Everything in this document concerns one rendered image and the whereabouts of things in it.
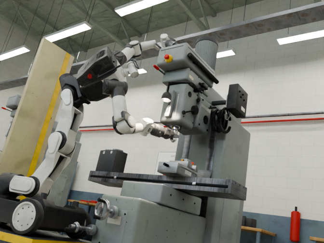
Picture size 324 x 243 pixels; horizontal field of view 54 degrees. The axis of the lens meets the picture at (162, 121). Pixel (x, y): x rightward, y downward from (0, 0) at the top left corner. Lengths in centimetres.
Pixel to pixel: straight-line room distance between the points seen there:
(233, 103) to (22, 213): 160
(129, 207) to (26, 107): 200
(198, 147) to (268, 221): 388
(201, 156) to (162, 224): 81
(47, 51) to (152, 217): 243
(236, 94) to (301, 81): 462
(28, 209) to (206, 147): 140
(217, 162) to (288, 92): 462
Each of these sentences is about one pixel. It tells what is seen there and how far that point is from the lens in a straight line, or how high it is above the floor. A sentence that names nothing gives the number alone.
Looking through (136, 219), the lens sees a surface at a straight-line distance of 187.
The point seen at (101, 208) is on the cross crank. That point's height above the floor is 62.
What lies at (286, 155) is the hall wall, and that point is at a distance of 653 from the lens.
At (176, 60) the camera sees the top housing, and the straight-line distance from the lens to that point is 239.
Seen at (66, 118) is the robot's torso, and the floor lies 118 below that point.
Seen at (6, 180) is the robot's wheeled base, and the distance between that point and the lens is 251.
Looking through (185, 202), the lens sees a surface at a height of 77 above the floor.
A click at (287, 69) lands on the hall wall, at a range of 729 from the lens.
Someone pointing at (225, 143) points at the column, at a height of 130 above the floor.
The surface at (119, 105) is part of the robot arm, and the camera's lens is 206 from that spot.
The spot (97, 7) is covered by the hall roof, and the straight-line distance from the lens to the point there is 991.
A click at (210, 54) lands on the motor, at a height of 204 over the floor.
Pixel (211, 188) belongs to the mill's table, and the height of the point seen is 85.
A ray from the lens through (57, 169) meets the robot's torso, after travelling 240.
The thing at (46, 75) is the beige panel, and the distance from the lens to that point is 376.
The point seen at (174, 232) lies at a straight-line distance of 217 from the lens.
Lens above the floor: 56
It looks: 19 degrees up
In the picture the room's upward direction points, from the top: 11 degrees clockwise
